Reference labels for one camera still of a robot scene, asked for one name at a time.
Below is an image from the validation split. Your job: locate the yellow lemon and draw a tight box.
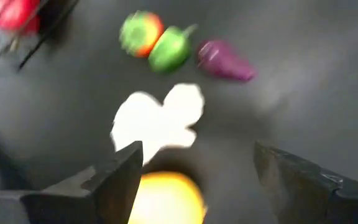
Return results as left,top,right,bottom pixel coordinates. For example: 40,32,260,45
128,170,208,224

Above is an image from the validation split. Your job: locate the white garlic bulb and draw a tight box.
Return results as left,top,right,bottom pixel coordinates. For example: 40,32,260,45
109,82,205,166

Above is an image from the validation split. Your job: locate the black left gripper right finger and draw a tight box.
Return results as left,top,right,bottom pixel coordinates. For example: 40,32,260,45
253,141,358,224

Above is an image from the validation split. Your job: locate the black wire basket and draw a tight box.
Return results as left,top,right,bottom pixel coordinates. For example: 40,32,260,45
0,0,80,75

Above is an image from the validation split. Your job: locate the small purple eggplant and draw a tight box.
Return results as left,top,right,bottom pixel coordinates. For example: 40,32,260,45
196,39,257,82

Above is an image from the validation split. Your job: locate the small green pepper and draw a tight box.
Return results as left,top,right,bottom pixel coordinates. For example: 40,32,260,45
147,24,198,74

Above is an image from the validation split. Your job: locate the long red pepper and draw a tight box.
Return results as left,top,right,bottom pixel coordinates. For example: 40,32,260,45
0,0,42,35

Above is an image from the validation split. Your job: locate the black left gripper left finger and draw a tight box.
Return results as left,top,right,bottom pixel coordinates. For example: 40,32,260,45
0,140,144,224

